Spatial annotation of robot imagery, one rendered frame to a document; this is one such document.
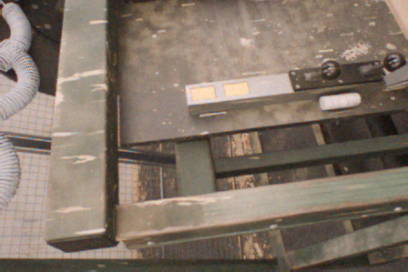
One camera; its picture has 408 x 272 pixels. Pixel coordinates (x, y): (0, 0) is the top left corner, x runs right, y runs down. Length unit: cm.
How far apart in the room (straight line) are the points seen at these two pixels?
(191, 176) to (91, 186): 22
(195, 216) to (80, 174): 21
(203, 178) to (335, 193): 25
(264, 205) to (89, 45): 47
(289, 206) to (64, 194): 38
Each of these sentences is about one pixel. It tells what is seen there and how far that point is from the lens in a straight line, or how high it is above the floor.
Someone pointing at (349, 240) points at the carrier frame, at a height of 79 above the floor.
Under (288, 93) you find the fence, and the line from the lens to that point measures 75.
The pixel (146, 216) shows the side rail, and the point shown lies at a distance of 62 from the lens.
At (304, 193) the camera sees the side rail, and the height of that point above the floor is 155.
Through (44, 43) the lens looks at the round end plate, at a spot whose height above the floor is 193.
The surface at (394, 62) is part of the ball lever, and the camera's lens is 71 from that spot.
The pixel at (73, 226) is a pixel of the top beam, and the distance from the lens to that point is 60.
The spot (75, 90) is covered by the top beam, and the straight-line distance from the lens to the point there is 71.
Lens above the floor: 203
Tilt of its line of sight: 30 degrees down
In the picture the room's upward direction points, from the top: 79 degrees counter-clockwise
